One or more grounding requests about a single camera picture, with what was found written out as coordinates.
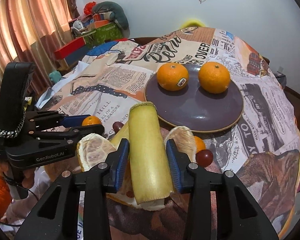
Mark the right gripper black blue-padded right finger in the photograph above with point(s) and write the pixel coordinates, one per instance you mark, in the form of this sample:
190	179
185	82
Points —
219	203

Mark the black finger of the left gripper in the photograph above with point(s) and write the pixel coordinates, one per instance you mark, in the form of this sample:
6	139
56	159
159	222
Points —
77	133

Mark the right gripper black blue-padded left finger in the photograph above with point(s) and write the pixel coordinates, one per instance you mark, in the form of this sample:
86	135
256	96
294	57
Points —
55	216

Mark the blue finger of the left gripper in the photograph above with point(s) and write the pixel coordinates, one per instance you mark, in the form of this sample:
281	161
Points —
73	121

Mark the small orange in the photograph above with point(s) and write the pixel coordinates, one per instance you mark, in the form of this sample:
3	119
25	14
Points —
200	144
91	120

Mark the peeled pomelo segment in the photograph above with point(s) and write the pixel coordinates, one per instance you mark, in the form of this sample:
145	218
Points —
92	150
184	140

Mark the dark red grape left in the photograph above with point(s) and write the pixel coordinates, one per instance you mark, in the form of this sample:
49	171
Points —
117	126

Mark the dark red grape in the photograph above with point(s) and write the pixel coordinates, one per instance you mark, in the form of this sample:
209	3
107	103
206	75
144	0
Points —
204	158
117	126

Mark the red and blue box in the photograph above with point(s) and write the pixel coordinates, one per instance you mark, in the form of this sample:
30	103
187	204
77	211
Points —
69	54

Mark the dark red grape right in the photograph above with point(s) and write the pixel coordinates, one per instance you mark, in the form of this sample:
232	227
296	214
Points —
204	158

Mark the small orange behind segment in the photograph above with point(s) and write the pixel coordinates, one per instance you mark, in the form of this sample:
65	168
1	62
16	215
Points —
200	144

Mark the green storage box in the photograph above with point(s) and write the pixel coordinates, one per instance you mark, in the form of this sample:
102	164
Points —
103	34

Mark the pink striped curtain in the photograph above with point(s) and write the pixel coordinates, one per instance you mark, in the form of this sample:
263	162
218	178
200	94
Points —
31	31

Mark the orange with sticker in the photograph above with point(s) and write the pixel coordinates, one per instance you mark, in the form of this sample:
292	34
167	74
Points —
172	76

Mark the red plastic bag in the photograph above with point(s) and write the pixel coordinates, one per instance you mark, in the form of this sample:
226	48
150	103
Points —
88	8

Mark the dark purple round plate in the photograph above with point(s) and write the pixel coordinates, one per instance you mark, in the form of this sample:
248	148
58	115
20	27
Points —
194	107

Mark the plain orange on plate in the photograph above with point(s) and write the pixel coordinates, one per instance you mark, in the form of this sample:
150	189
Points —
214	77

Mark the grey backpack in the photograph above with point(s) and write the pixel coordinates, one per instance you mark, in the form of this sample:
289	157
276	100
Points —
281	78

